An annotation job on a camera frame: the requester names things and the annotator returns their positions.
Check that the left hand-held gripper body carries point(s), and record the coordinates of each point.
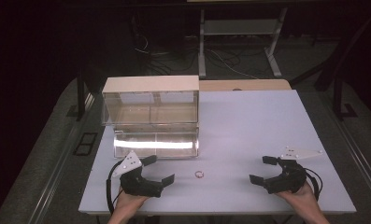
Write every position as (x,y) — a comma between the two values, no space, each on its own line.
(138,184)

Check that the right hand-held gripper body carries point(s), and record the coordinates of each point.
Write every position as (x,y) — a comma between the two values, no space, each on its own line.
(287,179)

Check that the clear acrylic drawer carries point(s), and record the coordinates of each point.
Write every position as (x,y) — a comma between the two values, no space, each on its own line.
(156,149)
(149,112)

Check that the clear drawer box beige top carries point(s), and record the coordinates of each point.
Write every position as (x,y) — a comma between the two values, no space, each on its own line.
(152,83)

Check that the person's left hand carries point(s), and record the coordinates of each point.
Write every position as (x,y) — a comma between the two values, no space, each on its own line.
(128,202)

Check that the person's right hand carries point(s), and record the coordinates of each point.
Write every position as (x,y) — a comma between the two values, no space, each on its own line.
(300,197)

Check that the wooden desk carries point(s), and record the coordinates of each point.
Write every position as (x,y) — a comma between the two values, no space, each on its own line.
(245,85)

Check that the black metal stand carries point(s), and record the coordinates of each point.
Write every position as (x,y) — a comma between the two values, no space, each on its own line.
(338,96)
(80,96)

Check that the white metal stand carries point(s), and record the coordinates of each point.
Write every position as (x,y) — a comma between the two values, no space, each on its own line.
(202,46)

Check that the metal floor rail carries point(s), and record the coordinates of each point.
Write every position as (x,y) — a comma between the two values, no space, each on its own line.
(357,146)
(58,165)

